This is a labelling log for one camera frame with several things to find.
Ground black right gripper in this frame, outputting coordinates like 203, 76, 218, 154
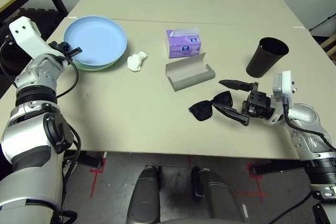
213, 79, 272, 127

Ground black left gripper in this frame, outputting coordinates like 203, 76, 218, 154
48, 40, 83, 58

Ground blue plastic plate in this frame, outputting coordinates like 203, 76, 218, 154
63, 16, 128, 67

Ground black sunglasses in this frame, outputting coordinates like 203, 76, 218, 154
188, 90, 234, 122

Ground grey glasses case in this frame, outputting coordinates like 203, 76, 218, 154
165, 52, 216, 92

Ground white tissue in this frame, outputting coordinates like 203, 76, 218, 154
127, 50, 149, 72

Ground green plastic plate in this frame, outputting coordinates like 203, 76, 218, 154
72, 50, 127, 72

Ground black plastic cup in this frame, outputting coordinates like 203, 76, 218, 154
245, 37, 289, 79

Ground purple tissue pack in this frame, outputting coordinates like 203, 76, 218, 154
165, 27, 203, 59

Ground red floor tape cross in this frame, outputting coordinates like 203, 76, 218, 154
233, 163, 270, 204

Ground grey right robot leg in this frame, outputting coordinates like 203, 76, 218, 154
191, 166, 245, 224

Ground grey robot leg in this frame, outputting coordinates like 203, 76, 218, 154
191, 166, 245, 224
126, 165, 161, 224

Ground grey left robot leg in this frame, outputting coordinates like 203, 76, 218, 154
126, 165, 161, 224

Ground red floor tape mark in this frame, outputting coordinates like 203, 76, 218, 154
90, 158, 107, 198

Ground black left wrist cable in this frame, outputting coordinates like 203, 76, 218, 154
0, 36, 79, 99

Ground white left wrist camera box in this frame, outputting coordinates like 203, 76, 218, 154
8, 16, 66, 63

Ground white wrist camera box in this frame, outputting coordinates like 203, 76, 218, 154
262, 70, 299, 126
8, 16, 66, 63

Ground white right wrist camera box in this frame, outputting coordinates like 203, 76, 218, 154
262, 70, 299, 126

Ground wooden frame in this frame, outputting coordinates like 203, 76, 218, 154
324, 35, 336, 59

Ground black hanging cable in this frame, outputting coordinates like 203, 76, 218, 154
272, 192, 314, 224

